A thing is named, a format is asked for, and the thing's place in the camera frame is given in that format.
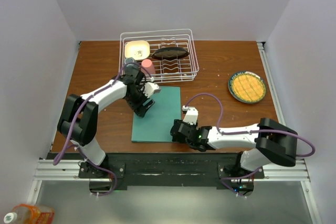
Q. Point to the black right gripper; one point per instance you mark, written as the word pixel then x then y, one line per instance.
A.
pixel 186 124

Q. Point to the right side aluminium rail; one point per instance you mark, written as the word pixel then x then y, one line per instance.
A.
pixel 272 88

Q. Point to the dark brown oval plate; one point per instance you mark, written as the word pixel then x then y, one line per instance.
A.
pixel 170 53

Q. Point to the yellow patterned round plate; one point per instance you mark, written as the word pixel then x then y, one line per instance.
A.
pixel 247 87

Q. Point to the pink cup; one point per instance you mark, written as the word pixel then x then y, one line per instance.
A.
pixel 149 66

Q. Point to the aluminium frame rail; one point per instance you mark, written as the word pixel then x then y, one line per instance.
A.
pixel 69 171

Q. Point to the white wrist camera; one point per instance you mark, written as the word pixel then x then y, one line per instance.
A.
pixel 190 115
pixel 151 88

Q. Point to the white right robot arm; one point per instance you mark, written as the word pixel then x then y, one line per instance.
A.
pixel 267 142

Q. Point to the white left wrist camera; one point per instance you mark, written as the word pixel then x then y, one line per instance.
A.
pixel 151 88

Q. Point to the orange drink bottle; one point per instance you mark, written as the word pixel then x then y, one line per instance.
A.
pixel 30 214

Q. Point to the cream square bowl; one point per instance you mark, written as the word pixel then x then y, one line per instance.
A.
pixel 137 49

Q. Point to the grey-blue mug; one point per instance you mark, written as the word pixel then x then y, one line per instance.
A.
pixel 129 60

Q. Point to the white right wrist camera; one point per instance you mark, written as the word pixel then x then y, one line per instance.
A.
pixel 190 115

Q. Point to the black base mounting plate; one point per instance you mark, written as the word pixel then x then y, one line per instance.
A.
pixel 123 170

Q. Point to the white wire dish rack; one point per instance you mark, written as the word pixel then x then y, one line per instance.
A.
pixel 167 71

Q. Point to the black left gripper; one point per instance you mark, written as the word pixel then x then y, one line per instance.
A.
pixel 142 110

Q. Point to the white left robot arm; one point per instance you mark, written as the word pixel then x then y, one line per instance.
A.
pixel 79 118

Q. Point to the teal file folder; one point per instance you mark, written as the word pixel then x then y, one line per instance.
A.
pixel 155 126

